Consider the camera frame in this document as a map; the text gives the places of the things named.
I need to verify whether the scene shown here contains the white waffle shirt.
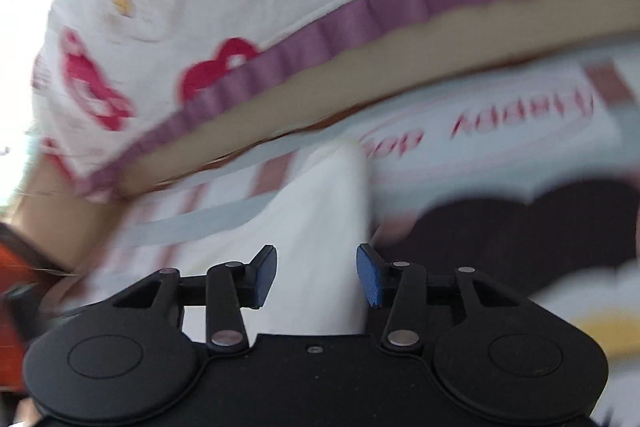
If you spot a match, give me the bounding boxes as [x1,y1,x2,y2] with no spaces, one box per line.
[184,142,374,344]

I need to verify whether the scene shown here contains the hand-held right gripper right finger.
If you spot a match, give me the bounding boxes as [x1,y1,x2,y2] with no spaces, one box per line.
[355,243,525,352]

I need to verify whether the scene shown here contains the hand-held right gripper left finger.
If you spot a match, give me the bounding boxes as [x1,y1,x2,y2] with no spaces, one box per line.
[107,244,278,354]

